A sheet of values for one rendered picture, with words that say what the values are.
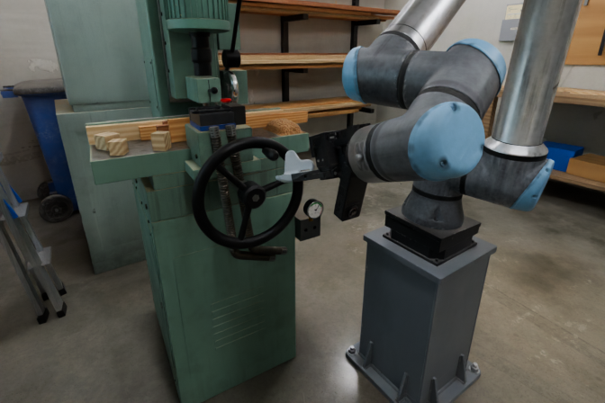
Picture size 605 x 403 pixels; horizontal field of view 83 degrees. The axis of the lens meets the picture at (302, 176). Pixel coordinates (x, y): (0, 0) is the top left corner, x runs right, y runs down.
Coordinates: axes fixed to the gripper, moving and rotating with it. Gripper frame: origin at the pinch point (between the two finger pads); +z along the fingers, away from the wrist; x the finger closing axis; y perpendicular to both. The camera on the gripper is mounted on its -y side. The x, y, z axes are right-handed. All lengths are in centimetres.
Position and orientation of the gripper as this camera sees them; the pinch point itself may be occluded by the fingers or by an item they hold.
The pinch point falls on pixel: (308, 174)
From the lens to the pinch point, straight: 72.1
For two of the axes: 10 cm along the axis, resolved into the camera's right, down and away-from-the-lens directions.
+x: -8.6, 1.7, -4.8
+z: -4.8, 0.5, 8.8
